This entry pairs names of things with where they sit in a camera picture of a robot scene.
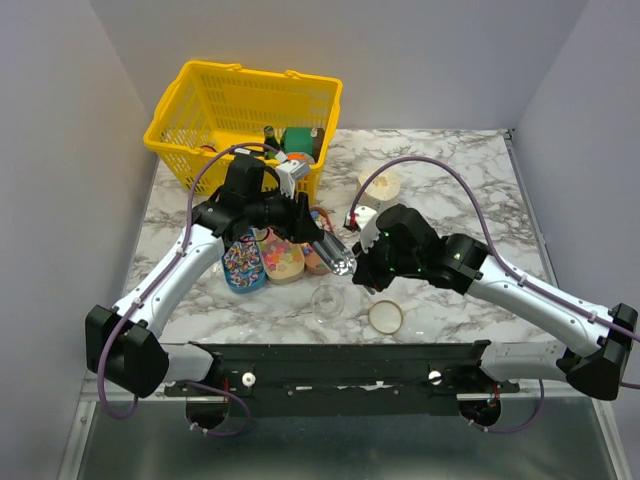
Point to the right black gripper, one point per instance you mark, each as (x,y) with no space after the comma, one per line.
(365,272)

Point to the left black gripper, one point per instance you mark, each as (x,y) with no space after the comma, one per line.
(298,224)

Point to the silver metal scoop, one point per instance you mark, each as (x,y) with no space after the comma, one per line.
(335,255)

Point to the beige tray of gummy candies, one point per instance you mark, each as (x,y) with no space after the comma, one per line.
(283,261)

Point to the blue tray of striped candies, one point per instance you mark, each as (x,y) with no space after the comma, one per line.
(243,266)

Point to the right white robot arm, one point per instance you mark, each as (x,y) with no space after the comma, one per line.
(591,343)

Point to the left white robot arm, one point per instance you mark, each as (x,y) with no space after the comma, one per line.
(123,341)

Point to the gold rimmed jar lid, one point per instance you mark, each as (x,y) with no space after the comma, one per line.
(386,317)

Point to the clear glass jar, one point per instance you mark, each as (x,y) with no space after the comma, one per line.
(327,304)

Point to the orange ball in basket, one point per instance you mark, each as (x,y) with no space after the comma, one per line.
(301,157)

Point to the wrapped toilet paper roll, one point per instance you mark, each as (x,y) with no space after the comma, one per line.
(382,193)

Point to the green box in basket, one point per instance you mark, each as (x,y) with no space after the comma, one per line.
(302,140)

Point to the green glass bottle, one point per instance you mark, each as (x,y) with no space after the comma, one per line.
(274,148)

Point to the yellow plastic shopping basket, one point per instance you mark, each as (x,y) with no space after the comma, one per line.
(226,104)

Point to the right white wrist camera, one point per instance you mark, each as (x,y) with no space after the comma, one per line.
(363,219)

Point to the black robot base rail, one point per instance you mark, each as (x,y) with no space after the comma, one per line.
(349,380)

